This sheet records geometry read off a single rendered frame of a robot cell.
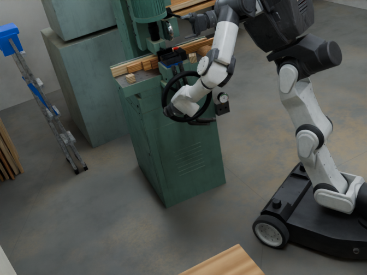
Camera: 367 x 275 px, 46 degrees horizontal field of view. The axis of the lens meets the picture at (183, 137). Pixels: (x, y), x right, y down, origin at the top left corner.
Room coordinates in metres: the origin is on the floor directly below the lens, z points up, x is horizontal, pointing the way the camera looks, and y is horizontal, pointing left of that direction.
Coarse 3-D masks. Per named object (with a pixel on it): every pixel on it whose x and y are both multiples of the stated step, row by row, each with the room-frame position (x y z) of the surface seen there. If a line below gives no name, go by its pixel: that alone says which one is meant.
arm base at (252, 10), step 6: (216, 0) 1.81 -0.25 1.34; (240, 0) 1.69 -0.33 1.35; (246, 0) 1.70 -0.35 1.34; (252, 0) 1.73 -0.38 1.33; (216, 6) 1.78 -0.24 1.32; (240, 6) 1.68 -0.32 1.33; (246, 6) 1.69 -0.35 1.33; (252, 6) 1.71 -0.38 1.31; (216, 12) 1.77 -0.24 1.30; (246, 12) 1.69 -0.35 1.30; (252, 12) 1.71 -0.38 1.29; (240, 18) 1.75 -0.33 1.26; (246, 18) 1.73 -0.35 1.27; (252, 18) 1.71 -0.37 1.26
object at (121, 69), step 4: (196, 40) 2.45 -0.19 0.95; (200, 40) 2.45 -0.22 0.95; (184, 44) 2.43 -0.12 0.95; (188, 44) 2.42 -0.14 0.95; (172, 48) 2.41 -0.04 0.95; (148, 56) 2.36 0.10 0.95; (152, 56) 2.35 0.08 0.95; (136, 60) 2.34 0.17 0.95; (140, 60) 2.33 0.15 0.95; (124, 64) 2.31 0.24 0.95; (128, 64) 2.31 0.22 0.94; (112, 68) 2.29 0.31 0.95; (116, 68) 2.29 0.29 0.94; (120, 68) 2.29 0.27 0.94; (124, 68) 2.30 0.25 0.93; (112, 72) 2.28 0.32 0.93; (116, 72) 2.29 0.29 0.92; (120, 72) 2.29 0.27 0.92; (124, 72) 2.30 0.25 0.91
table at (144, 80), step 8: (200, 56) 2.32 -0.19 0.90; (192, 64) 2.24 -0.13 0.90; (136, 72) 2.28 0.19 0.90; (144, 72) 2.26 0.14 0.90; (152, 72) 2.24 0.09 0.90; (120, 80) 2.22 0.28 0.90; (136, 80) 2.17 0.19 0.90; (144, 80) 2.15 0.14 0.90; (152, 80) 2.16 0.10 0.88; (160, 80) 2.18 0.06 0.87; (192, 80) 2.13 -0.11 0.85; (120, 88) 2.17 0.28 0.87; (128, 88) 2.12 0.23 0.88; (136, 88) 2.13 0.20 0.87; (144, 88) 2.15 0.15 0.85; (128, 96) 2.12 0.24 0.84
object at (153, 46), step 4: (148, 40) 2.38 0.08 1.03; (160, 40) 2.33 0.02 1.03; (148, 44) 2.40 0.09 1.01; (152, 44) 2.31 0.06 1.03; (156, 44) 2.30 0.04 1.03; (160, 44) 2.31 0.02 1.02; (164, 44) 2.32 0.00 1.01; (148, 48) 2.41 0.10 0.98; (152, 48) 2.33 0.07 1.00; (156, 48) 2.30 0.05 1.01; (164, 48) 2.32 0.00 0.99; (152, 52) 2.35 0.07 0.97; (156, 52) 2.30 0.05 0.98
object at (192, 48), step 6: (204, 42) 2.43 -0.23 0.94; (210, 42) 2.44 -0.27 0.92; (186, 48) 2.40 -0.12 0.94; (192, 48) 2.41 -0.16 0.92; (198, 48) 2.42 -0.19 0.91; (186, 54) 2.40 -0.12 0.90; (144, 60) 2.34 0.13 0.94; (126, 66) 2.30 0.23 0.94; (132, 66) 2.30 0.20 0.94; (138, 66) 2.31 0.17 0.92; (132, 72) 2.29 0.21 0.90
